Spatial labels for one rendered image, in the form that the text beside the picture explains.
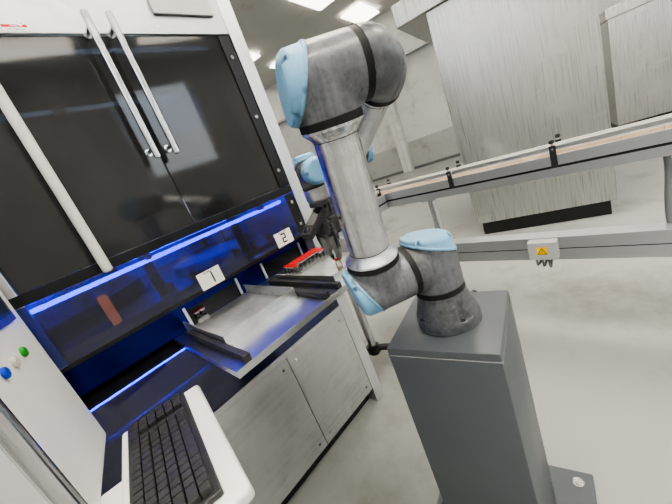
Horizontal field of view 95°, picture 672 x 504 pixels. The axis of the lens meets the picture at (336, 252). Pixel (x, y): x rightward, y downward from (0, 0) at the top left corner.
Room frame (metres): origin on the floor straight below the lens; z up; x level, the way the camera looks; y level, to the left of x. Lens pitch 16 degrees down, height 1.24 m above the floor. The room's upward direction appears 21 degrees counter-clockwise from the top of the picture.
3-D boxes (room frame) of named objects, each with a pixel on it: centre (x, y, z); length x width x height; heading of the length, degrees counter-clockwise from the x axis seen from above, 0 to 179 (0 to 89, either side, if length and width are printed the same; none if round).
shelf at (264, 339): (1.05, 0.20, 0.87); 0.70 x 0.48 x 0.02; 131
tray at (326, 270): (1.13, 0.05, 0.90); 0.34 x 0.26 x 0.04; 40
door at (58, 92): (0.94, 0.59, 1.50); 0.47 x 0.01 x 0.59; 131
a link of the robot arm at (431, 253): (0.67, -0.19, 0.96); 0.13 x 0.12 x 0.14; 99
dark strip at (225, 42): (1.35, 0.10, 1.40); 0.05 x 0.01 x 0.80; 131
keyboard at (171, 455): (0.55, 0.48, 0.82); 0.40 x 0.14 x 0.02; 31
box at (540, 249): (1.35, -0.94, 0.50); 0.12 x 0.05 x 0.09; 41
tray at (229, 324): (0.99, 0.38, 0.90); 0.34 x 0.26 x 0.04; 41
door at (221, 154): (1.24, 0.25, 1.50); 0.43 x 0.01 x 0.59; 131
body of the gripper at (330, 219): (1.04, -0.01, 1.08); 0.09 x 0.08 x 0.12; 131
